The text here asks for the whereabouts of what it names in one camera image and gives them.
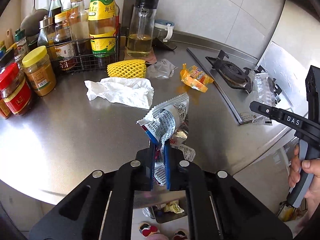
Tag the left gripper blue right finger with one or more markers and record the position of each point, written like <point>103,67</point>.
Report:
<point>167,149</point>

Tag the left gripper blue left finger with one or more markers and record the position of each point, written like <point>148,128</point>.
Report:
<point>152,150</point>

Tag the silver blue snack wrapper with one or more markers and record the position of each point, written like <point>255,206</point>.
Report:
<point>168,121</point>

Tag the white paper towel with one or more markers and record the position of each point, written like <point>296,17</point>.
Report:
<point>135,92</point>

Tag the clear plastic bag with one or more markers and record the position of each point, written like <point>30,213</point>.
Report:
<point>262,93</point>

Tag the orange soap wrapper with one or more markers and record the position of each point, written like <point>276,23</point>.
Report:
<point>195,78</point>

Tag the grey trash bin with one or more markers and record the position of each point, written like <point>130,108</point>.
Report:
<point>169,206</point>

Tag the right hand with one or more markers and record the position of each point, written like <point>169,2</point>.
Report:
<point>309,166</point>

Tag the clear plastic wrapper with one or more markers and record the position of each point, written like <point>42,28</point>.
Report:
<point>162,69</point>

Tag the yellow foam fruit net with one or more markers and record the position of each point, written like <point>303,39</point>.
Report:
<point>128,69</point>

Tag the stainless gas stove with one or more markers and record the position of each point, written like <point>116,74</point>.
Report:
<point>234,78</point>

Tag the red bow slipper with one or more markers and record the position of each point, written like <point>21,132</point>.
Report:
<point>147,229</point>

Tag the glass oil dispenser black lid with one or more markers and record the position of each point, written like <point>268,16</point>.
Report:
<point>139,41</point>

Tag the small dark sauce bottle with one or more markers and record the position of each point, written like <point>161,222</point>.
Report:
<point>64,47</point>

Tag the large green label vinegar bottle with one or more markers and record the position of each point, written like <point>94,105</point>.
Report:
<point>102,22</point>

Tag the yellow lid seasoning jar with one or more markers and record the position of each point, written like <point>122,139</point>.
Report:
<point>38,69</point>

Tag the gold cap glass bottle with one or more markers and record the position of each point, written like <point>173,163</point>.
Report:
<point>78,21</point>

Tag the red lid chili sauce jar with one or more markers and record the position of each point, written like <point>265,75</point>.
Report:
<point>15,90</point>

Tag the steel cap glass cruet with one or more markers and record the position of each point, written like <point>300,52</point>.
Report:
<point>47,35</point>

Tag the small red chili jar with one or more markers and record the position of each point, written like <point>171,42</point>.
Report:
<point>5,112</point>

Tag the red cap bottle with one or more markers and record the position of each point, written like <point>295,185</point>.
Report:
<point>66,6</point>

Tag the green cap spice jar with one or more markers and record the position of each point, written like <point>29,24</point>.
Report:
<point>21,42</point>

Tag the grey ladle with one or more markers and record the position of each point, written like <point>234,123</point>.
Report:
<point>30,23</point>

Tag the black wire rack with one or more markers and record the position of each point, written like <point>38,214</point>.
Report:
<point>88,62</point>

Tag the clear container white handle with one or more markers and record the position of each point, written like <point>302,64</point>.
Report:
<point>163,30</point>

